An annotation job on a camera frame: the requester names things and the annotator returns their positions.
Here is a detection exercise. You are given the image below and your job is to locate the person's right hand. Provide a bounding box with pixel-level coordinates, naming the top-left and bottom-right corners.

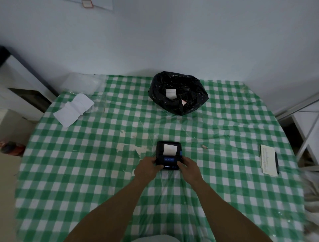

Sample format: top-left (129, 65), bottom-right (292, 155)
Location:
top-left (177, 158), bottom-right (204, 184)

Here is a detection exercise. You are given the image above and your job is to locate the person's left hand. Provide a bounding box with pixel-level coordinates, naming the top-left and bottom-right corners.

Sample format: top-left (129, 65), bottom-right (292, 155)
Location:
top-left (134, 157), bottom-right (164, 182)

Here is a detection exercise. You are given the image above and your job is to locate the black portable receipt printer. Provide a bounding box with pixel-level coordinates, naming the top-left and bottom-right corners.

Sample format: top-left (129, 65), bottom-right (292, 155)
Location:
top-left (155, 141), bottom-right (184, 171)

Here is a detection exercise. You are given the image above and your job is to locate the person's left forearm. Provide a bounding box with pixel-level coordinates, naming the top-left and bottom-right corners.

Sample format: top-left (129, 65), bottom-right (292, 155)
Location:
top-left (64, 176), bottom-right (156, 242)

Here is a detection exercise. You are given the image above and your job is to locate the person's right forearm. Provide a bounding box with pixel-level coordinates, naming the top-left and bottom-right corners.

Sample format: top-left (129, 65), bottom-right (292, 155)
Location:
top-left (183, 178), bottom-right (273, 242)

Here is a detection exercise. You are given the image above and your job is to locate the green white checkered tablecloth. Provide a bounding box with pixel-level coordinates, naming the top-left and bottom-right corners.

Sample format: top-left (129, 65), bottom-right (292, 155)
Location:
top-left (15, 75), bottom-right (306, 242)

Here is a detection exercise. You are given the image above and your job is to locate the white receipt paper in printer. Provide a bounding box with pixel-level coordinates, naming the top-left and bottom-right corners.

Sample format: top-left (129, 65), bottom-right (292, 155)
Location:
top-left (163, 143), bottom-right (178, 155)

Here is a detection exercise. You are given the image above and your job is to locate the person's grey shirt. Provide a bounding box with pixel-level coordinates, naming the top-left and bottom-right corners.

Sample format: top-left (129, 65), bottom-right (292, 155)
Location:
top-left (131, 234), bottom-right (180, 242)

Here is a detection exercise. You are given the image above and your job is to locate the black plastic trash bag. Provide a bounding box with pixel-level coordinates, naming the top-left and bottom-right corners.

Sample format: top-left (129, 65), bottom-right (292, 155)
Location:
top-left (149, 71), bottom-right (209, 116)

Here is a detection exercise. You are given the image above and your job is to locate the white notepad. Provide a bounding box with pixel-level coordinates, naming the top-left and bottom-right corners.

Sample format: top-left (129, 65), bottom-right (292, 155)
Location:
top-left (260, 145), bottom-right (279, 177)

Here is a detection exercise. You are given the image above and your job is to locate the white folded paper strip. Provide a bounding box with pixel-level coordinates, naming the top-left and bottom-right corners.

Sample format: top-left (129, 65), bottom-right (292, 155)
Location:
top-left (53, 93), bottom-right (95, 128)

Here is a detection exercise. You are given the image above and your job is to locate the clear plastic bag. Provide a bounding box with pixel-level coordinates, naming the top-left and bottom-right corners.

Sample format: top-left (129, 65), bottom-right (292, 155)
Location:
top-left (59, 72), bottom-right (108, 118)

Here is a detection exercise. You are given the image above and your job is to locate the white shelf rack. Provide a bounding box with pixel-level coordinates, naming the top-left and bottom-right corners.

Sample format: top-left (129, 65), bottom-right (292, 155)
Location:
top-left (274, 92), bottom-right (319, 172)

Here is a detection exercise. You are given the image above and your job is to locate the red dark object on floor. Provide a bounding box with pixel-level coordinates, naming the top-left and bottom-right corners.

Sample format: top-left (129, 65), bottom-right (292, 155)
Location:
top-left (0, 141), bottom-right (25, 156)

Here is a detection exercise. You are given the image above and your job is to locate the white cabinet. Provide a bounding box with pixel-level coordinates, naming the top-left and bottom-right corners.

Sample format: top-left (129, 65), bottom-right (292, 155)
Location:
top-left (0, 46), bottom-right (59, 145)

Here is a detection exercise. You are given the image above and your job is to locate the white paper with red label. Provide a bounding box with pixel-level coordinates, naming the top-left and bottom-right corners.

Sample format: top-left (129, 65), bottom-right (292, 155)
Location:
top-left (62, 0), bottom-right (114, 11)

